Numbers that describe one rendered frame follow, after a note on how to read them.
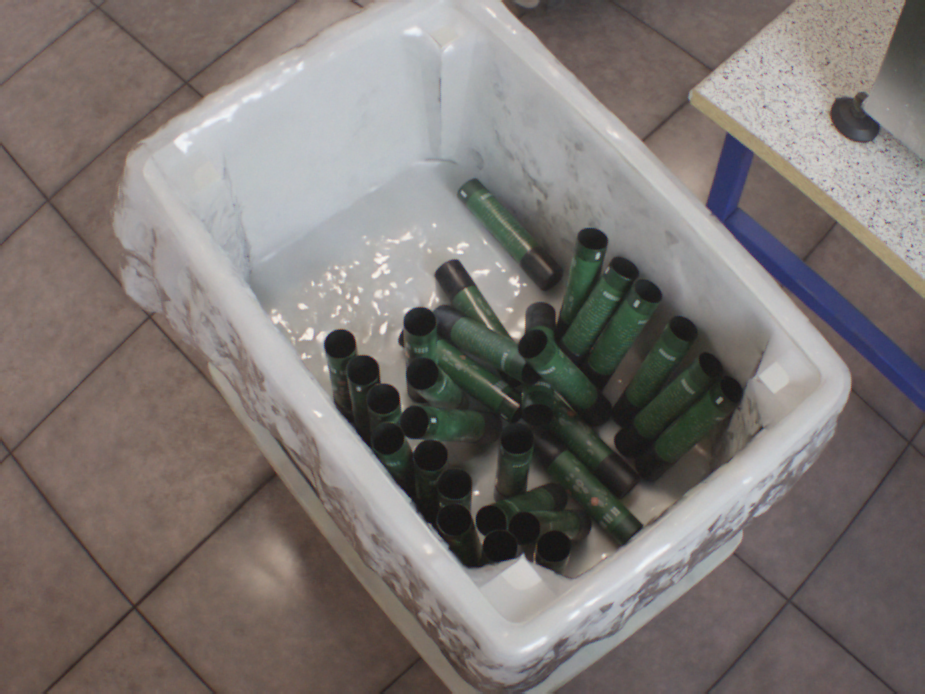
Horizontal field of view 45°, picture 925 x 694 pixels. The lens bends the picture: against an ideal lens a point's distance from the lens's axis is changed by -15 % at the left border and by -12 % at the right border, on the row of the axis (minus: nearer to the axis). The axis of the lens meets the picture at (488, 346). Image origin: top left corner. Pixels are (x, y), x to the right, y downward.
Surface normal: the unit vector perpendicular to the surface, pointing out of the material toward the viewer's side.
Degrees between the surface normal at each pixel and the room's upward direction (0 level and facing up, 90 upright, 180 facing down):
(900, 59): 90
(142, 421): 0
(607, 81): 0
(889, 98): 90
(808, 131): 0
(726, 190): 90
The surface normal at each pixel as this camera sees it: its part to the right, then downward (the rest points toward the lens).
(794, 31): 0.03, -0.44
